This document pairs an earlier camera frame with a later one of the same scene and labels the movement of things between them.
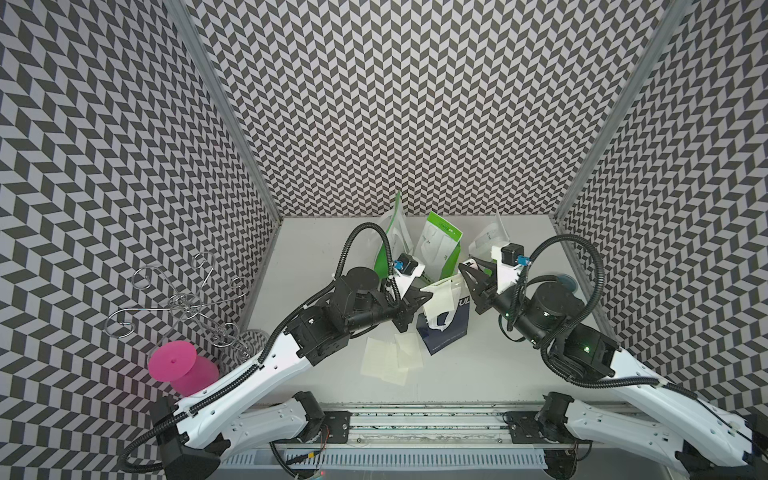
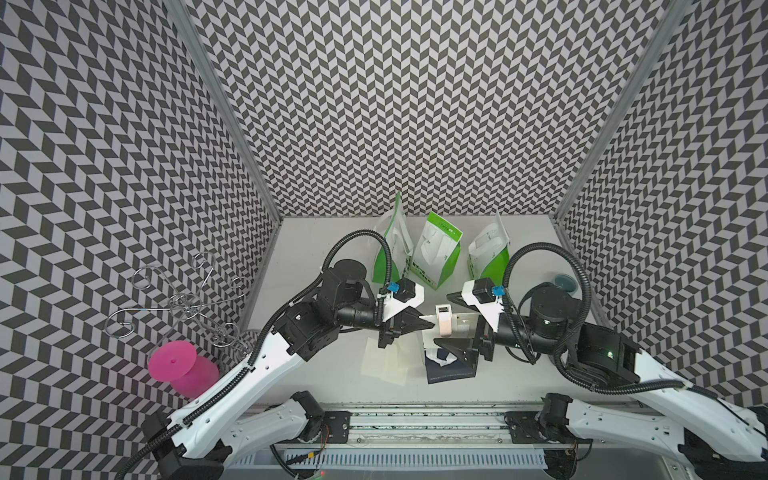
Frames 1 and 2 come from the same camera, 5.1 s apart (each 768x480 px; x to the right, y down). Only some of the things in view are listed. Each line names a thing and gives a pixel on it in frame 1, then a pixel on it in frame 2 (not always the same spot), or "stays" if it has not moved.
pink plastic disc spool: (176, 362) stays
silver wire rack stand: (191, 294) stays
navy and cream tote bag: (436, 340) → (459, 369)
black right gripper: (481, 294) → (470, 350)
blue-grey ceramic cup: (568, 281) stays
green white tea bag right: (494, 234) stays
